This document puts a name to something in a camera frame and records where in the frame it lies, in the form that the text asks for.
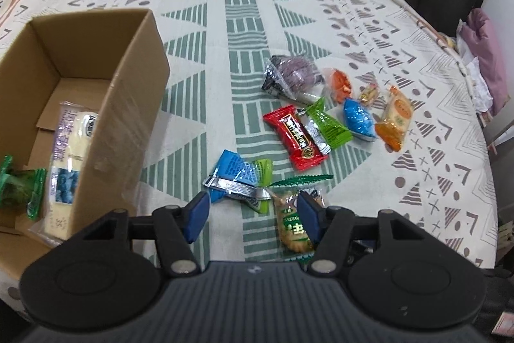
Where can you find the small gold candy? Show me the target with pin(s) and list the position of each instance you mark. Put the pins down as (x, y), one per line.
(368, 94)

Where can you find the clear packet orange snack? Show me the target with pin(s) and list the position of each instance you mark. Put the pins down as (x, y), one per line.
(340, 82)

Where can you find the clear biscuit packet green edge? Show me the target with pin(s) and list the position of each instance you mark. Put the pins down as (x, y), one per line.
(291, 226)

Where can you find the brown cardboard box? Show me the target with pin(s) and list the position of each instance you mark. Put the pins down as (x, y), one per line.
(136, 57)

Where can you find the white crumpled cloth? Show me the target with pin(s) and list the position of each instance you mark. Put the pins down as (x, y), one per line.
(478, 82)

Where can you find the small silver black snack packet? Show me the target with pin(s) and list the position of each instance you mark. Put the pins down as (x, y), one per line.
(315, 132)

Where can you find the long white snack packet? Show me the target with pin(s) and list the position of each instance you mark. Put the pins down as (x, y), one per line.
(68, 162)

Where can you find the lime green silver snack packet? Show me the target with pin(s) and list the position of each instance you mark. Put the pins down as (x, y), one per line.
(262, 182)

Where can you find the dark green snack packet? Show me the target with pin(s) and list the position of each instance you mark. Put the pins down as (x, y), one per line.
(18, 186)

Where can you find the dark purple snack packet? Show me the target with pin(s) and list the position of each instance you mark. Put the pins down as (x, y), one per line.
(293, 73)

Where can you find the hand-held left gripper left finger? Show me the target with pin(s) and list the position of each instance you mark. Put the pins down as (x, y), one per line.
(196, 215)

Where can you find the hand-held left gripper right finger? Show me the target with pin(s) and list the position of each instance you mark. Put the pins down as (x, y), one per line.
(309, 215)

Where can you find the red snack packet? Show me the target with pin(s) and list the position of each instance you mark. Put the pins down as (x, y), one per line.
(295, 136)

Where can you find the orange pastry packet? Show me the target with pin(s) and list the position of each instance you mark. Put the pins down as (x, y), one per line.
(395, 118)

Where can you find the bright blue snack packet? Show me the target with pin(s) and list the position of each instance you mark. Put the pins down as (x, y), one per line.
(359, 120)

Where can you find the pink cloth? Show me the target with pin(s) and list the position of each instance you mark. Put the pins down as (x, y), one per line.
(488, 45)

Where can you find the patterned blanket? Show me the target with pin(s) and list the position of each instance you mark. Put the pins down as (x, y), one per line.
(249, 13)

